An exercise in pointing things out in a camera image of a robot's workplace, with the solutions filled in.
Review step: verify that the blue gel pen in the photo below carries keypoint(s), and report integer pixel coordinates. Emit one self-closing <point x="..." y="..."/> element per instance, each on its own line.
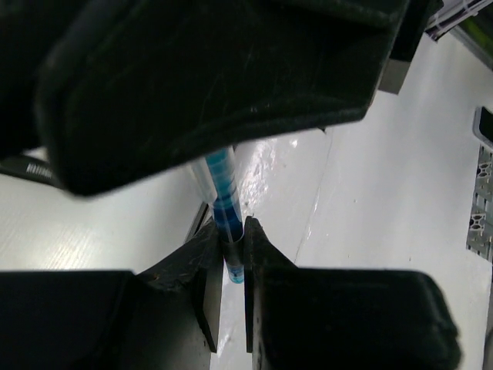
<point x="233" y="257"/>

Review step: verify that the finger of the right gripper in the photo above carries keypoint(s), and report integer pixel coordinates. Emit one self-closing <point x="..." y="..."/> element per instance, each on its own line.
<point x="45" y="55"/>
<point x="134" y="88"/>

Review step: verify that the orange cap black highlighter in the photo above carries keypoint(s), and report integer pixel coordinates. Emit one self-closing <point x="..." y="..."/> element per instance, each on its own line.
<point x="29" y="168"/>

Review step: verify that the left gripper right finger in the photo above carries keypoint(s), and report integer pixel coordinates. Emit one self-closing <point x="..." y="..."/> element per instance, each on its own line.
<point x="258" y="252"/>

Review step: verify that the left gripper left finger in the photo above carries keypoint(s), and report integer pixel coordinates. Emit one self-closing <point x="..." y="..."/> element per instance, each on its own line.
<point x="195" y="267"/>

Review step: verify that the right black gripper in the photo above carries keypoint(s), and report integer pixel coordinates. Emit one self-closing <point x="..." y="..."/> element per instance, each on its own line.
<point x="412" y="28"/>

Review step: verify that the clear pen cap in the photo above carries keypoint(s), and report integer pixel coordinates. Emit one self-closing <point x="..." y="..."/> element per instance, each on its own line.
<point x="206" y="185"/>

